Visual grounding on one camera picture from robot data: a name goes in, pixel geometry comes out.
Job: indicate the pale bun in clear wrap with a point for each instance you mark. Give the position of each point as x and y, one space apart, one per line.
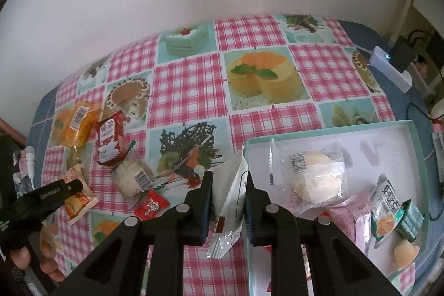
131 178

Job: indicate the white snack packet black print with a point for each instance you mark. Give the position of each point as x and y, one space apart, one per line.
385 212

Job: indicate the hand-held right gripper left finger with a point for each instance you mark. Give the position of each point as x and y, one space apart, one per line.
207 212

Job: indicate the teal cardboard box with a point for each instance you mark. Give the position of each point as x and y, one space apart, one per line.
381 150

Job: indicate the pink orange snack packet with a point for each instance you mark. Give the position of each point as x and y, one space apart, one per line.
79 204

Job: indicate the pink checkered cake print tablecloth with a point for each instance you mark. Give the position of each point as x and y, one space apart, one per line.
194 81

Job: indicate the black power adapter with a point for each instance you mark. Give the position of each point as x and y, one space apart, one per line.
402 55

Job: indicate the person's left hand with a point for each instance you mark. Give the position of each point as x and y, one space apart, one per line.
48 240

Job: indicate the red candy packet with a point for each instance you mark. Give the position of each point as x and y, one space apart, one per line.
151 206

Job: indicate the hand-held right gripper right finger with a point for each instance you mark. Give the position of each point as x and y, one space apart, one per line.
249 216

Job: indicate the red sauce packet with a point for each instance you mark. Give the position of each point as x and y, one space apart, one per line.
109 140

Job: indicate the white power strip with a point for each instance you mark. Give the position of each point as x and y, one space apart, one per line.
388 69

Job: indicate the bread bun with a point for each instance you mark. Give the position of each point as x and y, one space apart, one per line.
312 178

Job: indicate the white snack packet orange flower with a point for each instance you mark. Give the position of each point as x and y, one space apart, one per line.
229 192

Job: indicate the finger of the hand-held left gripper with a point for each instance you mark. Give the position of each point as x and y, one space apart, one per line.
55 193

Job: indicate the white round container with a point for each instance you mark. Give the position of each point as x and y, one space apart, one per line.
438 112

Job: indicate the green snack packet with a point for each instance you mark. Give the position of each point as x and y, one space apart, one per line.
412 219

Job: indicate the peach jelly cup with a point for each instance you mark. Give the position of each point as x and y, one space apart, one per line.
406 254

